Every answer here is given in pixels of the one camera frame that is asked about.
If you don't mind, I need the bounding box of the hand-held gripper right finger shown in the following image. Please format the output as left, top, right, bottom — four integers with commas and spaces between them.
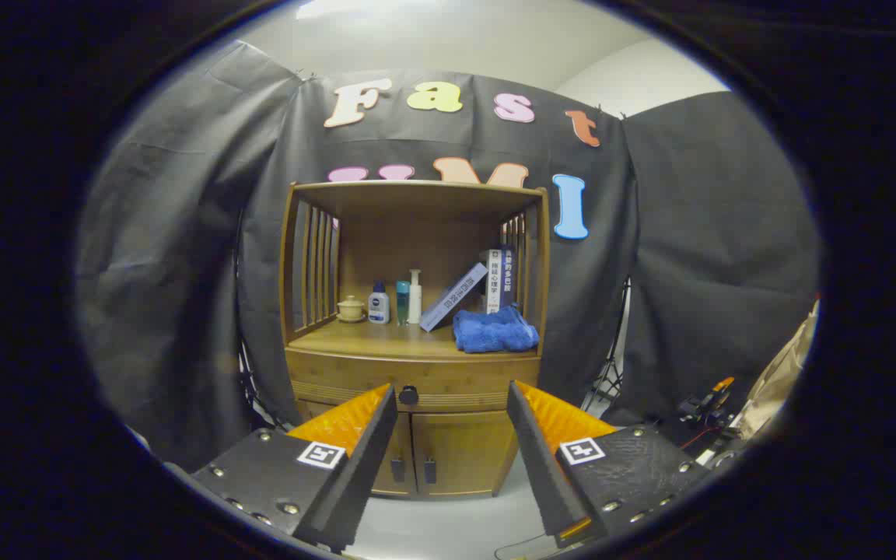
506, 380, 712, 550

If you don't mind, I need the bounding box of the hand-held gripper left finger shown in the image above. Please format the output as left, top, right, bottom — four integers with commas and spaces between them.
190, 383, 399, 553

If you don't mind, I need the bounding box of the wooden drawer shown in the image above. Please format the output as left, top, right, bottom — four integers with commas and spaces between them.
286, 350, 541, 413

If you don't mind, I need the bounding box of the wooden cabinet door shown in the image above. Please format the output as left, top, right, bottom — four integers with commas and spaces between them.
370, 411, 418, 497
412, 411, 520, 497

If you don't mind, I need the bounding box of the wooden countertop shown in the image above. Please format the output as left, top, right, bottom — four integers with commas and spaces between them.
289, 317, 542, 360

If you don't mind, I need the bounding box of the wooden cabinet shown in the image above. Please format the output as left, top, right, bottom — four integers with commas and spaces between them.
278, 180, 551, 499

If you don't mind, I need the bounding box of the blue towel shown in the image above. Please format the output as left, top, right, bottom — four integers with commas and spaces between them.
452, 305, 541, 355

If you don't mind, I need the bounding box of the orange and black device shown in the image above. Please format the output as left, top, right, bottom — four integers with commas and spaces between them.
677, 377, 737, 429

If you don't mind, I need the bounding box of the white spine book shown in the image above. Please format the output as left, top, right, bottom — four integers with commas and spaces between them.
485, 249, 505, 315

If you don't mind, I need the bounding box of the lavender book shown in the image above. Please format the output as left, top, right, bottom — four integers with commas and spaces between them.
419, 262, 488, 333

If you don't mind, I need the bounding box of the dark blue book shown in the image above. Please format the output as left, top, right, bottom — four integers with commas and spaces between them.
501, 246, 517, 310

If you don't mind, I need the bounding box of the beige paper bag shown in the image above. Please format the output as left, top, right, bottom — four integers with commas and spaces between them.
740, 299, 821, 440

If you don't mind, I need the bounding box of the black backdrop cloth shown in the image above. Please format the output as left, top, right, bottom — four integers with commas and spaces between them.
75, 39, 821, 475

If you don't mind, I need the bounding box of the black floor cable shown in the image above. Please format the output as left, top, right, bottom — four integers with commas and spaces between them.
495, 533, 558, 560

